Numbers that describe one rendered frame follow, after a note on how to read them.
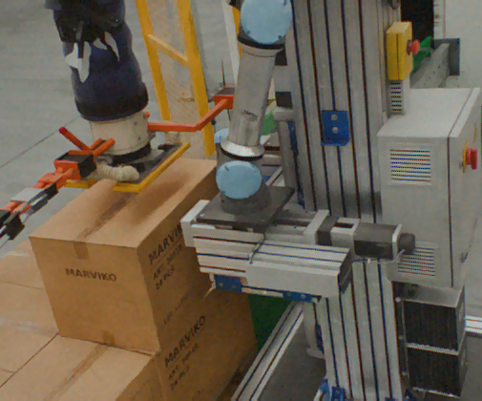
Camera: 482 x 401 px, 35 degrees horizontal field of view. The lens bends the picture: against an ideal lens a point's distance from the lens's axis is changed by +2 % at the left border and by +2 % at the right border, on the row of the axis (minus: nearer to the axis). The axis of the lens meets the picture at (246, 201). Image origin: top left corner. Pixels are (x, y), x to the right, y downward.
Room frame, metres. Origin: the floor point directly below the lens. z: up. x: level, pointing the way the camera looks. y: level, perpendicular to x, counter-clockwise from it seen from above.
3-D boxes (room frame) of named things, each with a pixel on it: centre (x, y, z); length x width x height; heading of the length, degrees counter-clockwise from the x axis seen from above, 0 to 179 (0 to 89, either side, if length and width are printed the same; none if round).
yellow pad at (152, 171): (2.27, 0.28, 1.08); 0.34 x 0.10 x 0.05; 152
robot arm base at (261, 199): (1.95, 0.00, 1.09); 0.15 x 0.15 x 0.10
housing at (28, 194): (1.90, 0.59, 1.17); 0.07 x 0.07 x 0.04; 62
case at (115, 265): (2.31, 0.38, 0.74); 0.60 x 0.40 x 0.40; 152
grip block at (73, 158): (2.09, 0.48, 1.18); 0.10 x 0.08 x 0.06; 62
